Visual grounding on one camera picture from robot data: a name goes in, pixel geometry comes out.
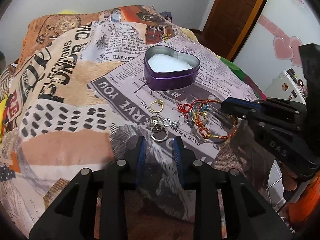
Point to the yellow chair back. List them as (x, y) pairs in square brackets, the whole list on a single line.
[(66, 12)]

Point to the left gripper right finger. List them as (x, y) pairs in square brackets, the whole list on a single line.
[(247, 214)]

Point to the white heart wardrobe door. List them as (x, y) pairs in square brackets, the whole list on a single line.
[(270, 55)]

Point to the silver keyring charm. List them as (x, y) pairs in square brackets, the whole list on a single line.
[(156, 125)]

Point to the purple heart-shaped tin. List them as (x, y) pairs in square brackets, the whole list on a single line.
[(168, 69)]

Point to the silver snowflake earring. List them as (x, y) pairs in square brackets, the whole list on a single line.
[(181, 121)]

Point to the newspaper print blanket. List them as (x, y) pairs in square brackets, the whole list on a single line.
[(78, 98)]

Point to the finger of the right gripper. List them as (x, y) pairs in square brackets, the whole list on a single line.
[(270, 132), (281, 113)]

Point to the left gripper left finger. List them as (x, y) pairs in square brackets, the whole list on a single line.
[(72, 213)]

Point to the dark blue bag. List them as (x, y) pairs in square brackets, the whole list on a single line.
[(167, 15)]

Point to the brown wooden door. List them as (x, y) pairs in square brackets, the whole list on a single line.
[(229, 24)]

